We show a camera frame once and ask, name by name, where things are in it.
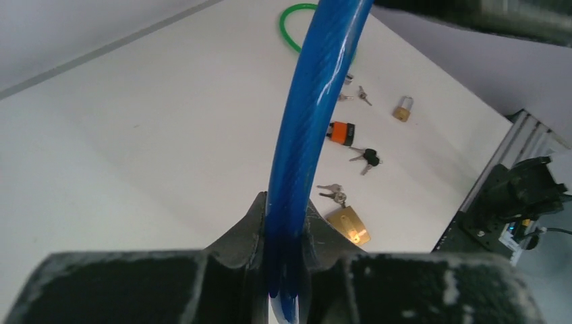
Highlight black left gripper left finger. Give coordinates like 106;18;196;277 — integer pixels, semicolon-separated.
5;192;268;323

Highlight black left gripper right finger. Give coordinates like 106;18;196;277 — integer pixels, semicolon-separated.
302;205;545;323

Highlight large brass padlock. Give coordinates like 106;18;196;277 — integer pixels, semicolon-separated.
325;206;371;246

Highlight orange black key fob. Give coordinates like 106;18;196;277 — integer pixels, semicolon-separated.
326;121;355;146

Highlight small brass padlock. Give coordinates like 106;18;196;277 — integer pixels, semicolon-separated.
392;96;414;122

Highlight green cable lock keys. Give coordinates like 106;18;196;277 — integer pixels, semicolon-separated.
337;74;356;103

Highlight blue cable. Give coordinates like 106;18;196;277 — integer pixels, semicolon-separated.
263;0;374;324

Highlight green cable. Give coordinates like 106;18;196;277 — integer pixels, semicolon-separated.
279;3;318;55

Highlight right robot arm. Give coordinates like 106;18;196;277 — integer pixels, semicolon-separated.
462;156;571;236

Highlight black-headed key bunch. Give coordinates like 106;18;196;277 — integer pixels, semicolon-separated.
349;146;383;176

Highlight large padlock silver keys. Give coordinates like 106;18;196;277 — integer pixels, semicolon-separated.
316;184;347;208

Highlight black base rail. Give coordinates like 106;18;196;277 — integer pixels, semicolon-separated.
432;211;522;265

